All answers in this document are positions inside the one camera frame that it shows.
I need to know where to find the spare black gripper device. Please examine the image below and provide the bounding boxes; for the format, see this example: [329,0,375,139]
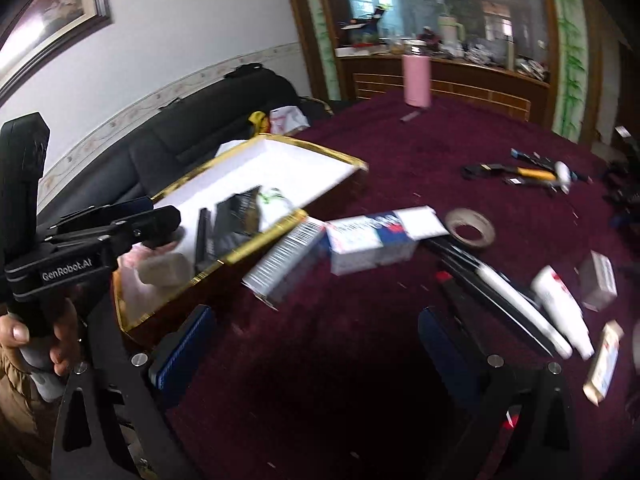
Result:
[602,157,640,229]

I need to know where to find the white pill bottle green label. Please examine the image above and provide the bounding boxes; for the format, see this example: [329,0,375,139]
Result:
[257,187,294,234]

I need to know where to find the black marker red caps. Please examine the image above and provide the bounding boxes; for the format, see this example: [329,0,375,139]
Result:
[434,271,557,357]

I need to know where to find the black tape roll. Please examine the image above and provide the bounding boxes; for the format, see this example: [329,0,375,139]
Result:
[444,208,497,251]

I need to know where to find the white green tumbler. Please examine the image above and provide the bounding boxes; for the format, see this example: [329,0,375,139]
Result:
[438,13,467,47]

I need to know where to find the black rectangular case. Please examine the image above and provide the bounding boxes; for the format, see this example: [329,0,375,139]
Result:
[194,208,212,274]

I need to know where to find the narrow beige white box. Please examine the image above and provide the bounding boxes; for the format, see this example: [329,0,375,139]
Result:
[583,320,626,407]

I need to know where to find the yellow black small hammer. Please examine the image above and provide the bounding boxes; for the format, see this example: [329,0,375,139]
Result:
[514,161,572,194]

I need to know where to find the person's left forearm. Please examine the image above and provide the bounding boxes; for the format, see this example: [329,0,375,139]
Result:
[0,347,57,463]

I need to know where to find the silver barcode box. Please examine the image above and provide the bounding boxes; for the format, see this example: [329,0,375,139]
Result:
[242,217,329,309]

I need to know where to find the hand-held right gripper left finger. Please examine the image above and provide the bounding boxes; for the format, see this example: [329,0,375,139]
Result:
[51,304,217,480]

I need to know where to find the white plastic bag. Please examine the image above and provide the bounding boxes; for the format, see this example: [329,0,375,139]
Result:
[269,104,312,137]

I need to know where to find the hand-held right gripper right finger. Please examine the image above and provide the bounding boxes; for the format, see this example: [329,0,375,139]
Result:
[418,306,584,480]

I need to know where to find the bamboo painted panel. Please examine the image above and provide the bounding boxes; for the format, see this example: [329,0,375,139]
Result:
[544,0,589,142]
[299,0,342,102]

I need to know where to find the white gold-trimmed box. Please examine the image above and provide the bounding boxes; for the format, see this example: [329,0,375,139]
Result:
[112,133,369,347]

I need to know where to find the person's left hand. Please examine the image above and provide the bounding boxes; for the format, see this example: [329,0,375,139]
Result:
[0,300,82,377]

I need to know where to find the pink fluffy pouch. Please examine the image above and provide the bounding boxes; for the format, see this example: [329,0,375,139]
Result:
[117,241,153,274]

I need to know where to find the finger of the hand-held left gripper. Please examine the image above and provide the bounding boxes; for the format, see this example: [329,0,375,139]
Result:
[54,197,154,234]
[47,204,182,252]

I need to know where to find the white marker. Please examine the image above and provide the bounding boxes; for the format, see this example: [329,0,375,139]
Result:
[471,264,574,359]

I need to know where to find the black foil packet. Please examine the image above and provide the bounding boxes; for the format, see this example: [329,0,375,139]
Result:
[212,187,264,249]

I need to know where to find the pink insulated bottle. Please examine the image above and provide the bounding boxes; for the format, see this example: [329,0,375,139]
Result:
[402,42,432,109]

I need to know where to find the black and gold lipstick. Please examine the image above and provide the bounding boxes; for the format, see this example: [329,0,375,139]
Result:
[460,162,507,182]

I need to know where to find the white squeeze tube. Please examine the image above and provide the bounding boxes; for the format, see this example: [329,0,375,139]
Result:
[530,265,596,361]

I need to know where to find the small grey box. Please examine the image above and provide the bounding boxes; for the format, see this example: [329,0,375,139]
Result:
[578,250,619,312]

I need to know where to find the black backpack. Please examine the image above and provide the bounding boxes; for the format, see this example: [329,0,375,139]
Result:
[37,64,332,241]
[222,62,297,107]

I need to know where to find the framed wall picture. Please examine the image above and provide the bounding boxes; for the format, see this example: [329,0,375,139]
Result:
[0,0,114,107]

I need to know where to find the blue white medicine box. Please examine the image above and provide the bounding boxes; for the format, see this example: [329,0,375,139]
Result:
[324,205,449,277]

